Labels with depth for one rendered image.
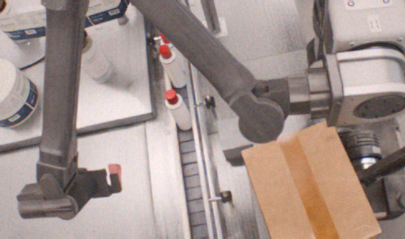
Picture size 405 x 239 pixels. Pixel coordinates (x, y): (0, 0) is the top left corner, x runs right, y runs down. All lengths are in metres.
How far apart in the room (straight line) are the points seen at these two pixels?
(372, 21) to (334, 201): 0.46
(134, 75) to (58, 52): 0.79
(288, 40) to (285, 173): 0.65
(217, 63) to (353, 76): 0.22
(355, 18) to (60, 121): 0.54
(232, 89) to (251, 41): 0.86
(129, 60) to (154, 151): 0.35
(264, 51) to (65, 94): 0.90
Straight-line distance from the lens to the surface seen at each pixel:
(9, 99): 1.51
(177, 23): 0.66
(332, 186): 1.00
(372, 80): 0.68
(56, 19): 0.71
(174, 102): 1.19
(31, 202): 0.92
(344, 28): 0.70
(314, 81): 0.68
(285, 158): 1.02
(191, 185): 1.28
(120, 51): 1.57
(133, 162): 1.41
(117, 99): 1.47
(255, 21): 1.58
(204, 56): 0.67
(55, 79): 0.75
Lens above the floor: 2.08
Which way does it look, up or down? 63 degrees down
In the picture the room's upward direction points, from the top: 12 degrees counter-clockwise
